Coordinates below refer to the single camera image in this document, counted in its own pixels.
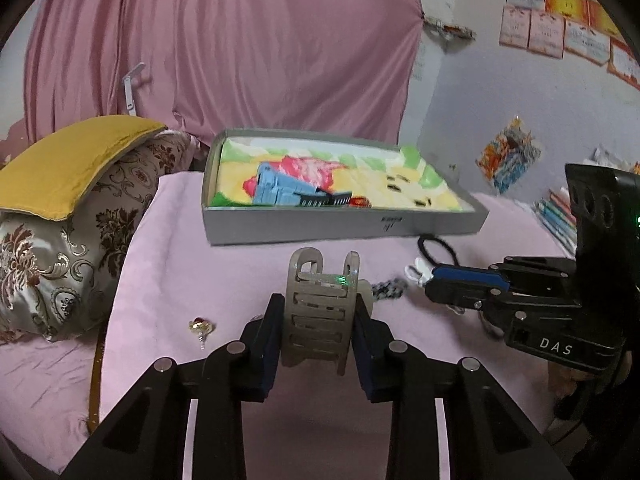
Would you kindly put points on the grey hair claw clip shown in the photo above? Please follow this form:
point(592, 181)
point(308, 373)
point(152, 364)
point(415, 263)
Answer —
point(315, 310)

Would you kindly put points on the white plastic bag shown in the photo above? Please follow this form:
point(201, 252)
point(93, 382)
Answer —
point(612, 157)

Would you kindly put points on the pink bed sheet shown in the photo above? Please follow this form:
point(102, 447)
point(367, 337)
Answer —
point(45, 380)

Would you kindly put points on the pink curtain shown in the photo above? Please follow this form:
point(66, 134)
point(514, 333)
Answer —
point(250, 35)

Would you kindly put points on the stack of books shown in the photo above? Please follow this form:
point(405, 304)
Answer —
point(557, 217)

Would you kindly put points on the blue hair clip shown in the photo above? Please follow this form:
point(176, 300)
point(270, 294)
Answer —
point(272, 187)

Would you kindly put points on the small white hair clip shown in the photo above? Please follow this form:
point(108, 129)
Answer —
point(412, 272)

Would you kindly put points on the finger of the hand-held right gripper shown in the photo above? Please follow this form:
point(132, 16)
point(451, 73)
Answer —
point(460, 294)
point(465, 276)

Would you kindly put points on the white folding lamp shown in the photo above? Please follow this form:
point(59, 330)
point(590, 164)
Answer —
point(131, 90)

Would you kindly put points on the pink blanket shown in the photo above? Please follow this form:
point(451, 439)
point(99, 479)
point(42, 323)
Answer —
point(225, 270)

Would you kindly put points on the grey shallow box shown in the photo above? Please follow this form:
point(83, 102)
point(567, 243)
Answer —
point(300, 230)

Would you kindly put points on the black comb hair clip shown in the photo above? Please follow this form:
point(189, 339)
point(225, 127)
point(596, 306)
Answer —
point(325, 201)

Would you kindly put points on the colourful wall picture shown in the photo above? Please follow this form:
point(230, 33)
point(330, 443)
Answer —
point(510, 160)

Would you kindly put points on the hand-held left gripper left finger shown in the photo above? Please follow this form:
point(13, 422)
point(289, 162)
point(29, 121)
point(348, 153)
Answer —
point(266, 360)

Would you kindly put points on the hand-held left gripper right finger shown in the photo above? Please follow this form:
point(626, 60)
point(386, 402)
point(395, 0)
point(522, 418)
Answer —
point(367, 365)

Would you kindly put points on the yellow pillow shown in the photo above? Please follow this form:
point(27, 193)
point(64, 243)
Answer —
point(65, 165)

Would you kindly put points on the small red hair clip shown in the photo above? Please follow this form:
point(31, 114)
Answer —
point(360, 202)

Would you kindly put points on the group of wall certificates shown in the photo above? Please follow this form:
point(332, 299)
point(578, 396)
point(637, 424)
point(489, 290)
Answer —
point(550, 25)

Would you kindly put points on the brown belt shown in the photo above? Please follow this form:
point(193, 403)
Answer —
point(94, 390)

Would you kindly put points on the brown floral satin pillow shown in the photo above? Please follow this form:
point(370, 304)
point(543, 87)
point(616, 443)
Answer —
point(75, 260)

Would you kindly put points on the person's right hand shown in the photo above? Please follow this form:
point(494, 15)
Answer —
point(570, 380)

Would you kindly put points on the gold red earring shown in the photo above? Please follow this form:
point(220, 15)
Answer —
point(200, 327)

